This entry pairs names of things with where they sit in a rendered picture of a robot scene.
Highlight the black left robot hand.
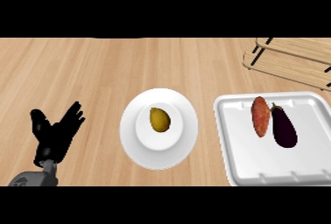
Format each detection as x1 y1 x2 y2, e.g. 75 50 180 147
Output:
29 101 87 169

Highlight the white rectangular tray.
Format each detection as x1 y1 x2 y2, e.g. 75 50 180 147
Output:
213 91 331 187

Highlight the dark purple eggplant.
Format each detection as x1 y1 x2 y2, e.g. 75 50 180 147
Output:
269 101 298 149

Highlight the wooden tiered shelf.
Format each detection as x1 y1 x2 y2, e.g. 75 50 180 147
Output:
242 38 331 93

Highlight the white round plate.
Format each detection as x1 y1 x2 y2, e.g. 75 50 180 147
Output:
118 87 201 171

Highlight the yellow mango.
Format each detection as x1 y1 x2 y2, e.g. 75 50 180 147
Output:
149 107 171 133

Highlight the orange sweet potato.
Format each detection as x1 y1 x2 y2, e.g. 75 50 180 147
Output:
249 95 272 138

